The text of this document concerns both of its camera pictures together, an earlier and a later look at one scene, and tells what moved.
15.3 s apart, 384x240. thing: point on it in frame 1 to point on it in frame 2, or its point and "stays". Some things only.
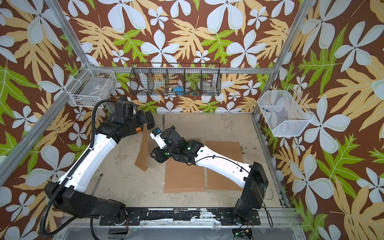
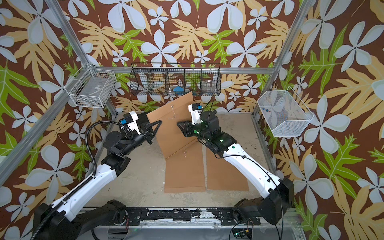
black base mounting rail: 136,216 stays
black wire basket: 175,79 stays
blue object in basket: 179,90 stays
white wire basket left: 91,87 stays
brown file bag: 142,160 to 169,134
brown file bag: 181,177 stays
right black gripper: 159,156 to 189,128
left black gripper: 141,116 to 148,133
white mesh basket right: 285,114 stays
